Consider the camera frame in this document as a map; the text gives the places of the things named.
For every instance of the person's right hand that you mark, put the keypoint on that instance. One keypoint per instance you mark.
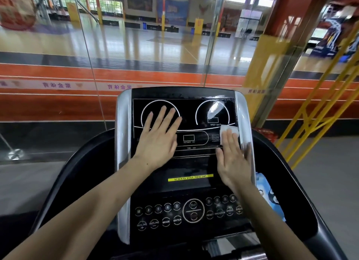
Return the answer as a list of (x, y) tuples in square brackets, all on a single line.
[(234, 164)]

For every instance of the person's left hand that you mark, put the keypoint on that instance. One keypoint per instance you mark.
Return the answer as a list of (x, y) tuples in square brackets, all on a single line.
[(155, 145)]

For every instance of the person's left middle finger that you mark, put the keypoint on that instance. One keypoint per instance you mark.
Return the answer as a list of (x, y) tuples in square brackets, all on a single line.
[(169, 121)]

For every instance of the person's left little finger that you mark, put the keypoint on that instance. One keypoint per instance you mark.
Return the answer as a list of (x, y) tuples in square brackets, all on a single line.
[(148, 122)]

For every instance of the person's right thumb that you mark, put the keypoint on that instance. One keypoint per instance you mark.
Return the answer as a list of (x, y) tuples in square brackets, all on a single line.
[(220, 157)]

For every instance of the white wet wipe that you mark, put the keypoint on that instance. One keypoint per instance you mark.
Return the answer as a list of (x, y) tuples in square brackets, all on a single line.
[(224, 128)]

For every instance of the person's right forearm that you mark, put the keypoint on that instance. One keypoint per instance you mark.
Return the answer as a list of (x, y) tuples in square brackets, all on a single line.
[(269, 226)]

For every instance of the person's left forearm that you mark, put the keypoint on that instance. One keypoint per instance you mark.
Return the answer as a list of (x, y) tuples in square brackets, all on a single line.
[(84, 212)]

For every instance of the black treadmill console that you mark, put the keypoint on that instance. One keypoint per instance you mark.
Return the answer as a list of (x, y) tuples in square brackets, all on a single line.
[(179, 161)]

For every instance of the blue wet wipes packet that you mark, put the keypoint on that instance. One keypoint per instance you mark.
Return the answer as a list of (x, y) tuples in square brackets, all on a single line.
[(266, 189)]

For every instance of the yellow metal railing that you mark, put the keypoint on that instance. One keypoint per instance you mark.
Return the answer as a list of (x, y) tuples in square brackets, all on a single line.
[(283, 136)]

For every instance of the chrome glass support fitting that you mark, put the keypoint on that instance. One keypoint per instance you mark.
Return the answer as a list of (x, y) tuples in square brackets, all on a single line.
[(15, 154)]

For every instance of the orange and yellow pillar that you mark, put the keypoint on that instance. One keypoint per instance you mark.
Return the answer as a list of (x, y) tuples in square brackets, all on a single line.
[(294, 10)]

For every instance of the blue basketball hoop stand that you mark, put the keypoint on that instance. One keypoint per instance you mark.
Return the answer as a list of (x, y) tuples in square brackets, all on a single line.
[(331, 30)]

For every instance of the large red inflatable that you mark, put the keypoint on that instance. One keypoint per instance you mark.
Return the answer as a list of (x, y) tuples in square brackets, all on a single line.
[(14, 7)]

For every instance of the yellow padded post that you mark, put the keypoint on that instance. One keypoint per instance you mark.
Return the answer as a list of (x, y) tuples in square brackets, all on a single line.
[(73, 12), (199, 26)]

